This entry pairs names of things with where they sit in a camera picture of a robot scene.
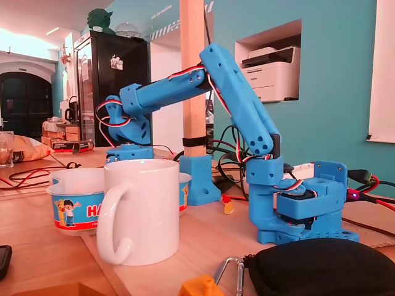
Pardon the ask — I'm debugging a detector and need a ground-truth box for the white ceramic mug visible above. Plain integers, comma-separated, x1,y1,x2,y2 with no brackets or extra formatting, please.
96,159,180,266

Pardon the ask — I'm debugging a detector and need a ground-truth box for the red black flat box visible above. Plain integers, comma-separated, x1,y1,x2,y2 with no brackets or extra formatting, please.
51,139,96,154

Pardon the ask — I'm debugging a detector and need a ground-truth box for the printed paper bowl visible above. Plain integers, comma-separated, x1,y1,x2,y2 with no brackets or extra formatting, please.
46,168,193,237

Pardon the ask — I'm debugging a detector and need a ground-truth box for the black kettle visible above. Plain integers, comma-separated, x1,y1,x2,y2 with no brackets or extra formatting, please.
64,96,80,123

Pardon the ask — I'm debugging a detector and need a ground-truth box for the brown cardboard box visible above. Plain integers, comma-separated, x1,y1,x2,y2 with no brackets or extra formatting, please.
41,120,81,147

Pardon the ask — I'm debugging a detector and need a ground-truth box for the black glass-door fridge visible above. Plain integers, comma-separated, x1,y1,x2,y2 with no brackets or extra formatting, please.
73,30,152,148

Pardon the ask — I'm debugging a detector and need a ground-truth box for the orange chips bag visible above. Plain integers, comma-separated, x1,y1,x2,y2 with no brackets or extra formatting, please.
12,134,56,163

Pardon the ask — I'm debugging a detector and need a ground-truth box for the long light wooden board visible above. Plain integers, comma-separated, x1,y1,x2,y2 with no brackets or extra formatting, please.
80,192,383,296

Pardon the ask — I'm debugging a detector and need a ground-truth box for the clear glass dome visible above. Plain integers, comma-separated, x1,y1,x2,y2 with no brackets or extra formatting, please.
114,21,140,39

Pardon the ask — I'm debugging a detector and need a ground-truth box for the dark arched door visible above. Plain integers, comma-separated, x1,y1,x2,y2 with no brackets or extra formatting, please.
0,72,54,141

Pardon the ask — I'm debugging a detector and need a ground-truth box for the glass beer mug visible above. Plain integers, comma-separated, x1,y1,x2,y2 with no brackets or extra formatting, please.
0,131,15,169

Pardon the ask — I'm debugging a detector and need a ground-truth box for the green Yoda figure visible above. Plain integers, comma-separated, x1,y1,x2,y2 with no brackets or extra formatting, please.
86,8,115,35

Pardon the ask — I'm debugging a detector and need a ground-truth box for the yellow 3D-printed boat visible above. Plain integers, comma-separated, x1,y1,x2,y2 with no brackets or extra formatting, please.
178,274,225,296

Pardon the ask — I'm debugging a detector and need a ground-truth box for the white office printer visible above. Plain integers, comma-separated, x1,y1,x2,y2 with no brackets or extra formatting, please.
241,46,302,104

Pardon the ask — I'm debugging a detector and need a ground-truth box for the silver carabiner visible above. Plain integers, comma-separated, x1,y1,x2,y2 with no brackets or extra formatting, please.
212,256,247,296

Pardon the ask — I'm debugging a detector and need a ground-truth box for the white power strip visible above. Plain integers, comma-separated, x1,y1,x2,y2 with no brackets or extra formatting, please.
283,162,317,173

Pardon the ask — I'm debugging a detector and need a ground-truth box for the black zip pouch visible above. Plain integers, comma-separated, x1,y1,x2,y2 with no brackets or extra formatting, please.
246,237,395,296

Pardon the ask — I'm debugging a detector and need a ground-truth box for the red black power lead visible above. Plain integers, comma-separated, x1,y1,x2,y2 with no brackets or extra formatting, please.
347,168,395,213

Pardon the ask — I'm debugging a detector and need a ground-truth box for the brown cardboard sheet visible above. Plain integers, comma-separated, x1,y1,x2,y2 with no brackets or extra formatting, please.
341,200,395,249

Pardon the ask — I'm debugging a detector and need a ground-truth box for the black strap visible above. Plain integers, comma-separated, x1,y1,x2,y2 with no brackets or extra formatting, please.
181,137,207,148

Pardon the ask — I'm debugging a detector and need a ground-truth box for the blue post base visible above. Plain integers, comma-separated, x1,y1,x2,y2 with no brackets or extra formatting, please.
179,155,222,207

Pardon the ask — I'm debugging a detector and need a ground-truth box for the thick black cable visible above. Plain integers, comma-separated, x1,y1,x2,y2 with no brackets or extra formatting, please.
206,125,259,201

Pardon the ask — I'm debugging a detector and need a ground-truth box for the red wire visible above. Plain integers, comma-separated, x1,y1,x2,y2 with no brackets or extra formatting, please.
0,166,67,191

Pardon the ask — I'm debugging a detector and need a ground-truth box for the wooden post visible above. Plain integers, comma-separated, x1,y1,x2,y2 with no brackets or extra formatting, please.
179,0,207,158

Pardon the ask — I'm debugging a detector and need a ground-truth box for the black orange braided cable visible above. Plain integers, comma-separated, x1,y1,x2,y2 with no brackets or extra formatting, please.
341,217,395,238

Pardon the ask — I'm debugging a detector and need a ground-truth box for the white wall board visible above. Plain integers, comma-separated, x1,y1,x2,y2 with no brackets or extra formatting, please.
366,0,395,144

